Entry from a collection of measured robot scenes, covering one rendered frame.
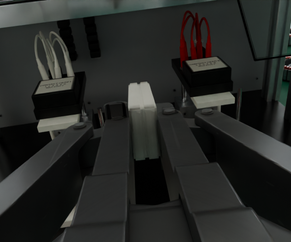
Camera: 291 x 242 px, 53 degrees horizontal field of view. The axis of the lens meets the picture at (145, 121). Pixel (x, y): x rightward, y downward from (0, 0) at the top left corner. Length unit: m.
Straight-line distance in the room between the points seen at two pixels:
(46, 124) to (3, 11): 0.17
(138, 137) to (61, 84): 0.33
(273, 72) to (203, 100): 0.26
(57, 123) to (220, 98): 0.25
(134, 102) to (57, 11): 0.32
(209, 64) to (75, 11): 0.22
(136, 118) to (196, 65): 0.34
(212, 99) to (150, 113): 0.32
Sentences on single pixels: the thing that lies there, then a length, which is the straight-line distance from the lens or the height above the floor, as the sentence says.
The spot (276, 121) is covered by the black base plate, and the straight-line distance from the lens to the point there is 0.63.
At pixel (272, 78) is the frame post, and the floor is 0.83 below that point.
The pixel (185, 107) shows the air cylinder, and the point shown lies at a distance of 0.56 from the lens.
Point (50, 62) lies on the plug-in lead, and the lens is 0.55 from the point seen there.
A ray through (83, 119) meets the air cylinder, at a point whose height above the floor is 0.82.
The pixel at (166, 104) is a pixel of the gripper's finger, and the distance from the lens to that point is 0.18.
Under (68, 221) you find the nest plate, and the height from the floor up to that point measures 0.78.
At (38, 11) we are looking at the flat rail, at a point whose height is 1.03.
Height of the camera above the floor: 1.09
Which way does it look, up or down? 30 degrees down
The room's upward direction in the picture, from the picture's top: 7 degrees counter-clockwise
